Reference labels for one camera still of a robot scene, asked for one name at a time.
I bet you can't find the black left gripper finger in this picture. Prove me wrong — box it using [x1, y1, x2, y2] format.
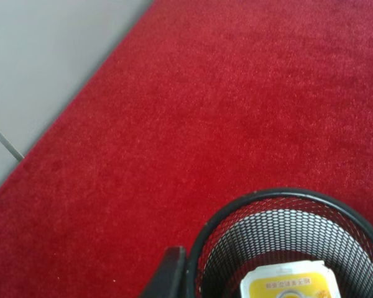
[139, 246, 187, 298]

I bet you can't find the small white milk carton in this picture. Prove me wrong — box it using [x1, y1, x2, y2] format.
[240, 260, 341, 298]

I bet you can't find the black mesh pen holder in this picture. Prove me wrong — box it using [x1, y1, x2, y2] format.
[184, 188, 373, 297]

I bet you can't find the red felt table cloth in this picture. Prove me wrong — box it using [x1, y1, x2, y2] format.
[0, 1, 373, 297]

